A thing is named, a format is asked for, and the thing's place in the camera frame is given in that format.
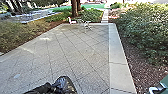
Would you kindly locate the black trash bag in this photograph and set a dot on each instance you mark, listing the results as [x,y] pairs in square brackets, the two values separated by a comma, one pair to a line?
[65,86]

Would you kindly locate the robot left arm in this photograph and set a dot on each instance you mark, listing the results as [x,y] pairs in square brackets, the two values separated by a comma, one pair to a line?
[38,89]

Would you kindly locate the tree outside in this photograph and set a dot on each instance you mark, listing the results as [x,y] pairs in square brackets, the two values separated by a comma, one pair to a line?
[74,7]

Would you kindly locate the green bushes outside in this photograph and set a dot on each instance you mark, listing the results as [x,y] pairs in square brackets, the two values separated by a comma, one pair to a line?
[146,30]

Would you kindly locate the large green outdoor bin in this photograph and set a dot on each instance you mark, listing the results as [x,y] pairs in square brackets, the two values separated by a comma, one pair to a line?
[160,87]

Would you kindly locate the metal outdoor chair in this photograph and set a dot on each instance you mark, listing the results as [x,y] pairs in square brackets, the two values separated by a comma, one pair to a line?
[72,20]
[87,25]

